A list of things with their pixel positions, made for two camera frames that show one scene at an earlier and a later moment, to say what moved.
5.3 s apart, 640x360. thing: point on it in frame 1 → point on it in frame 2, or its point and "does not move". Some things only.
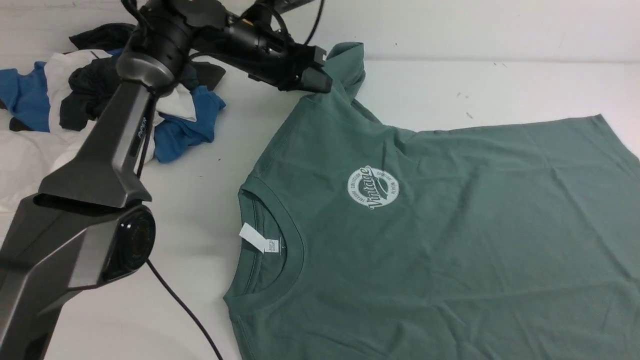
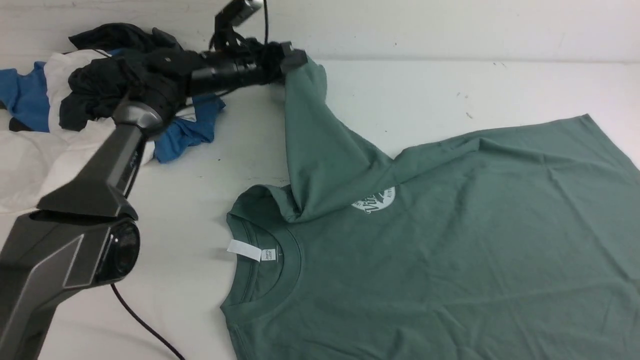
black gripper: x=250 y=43 → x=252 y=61
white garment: x=25 y=157 does not move
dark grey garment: x=94 y=80 does not move
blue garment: x=24 y=99 does not move
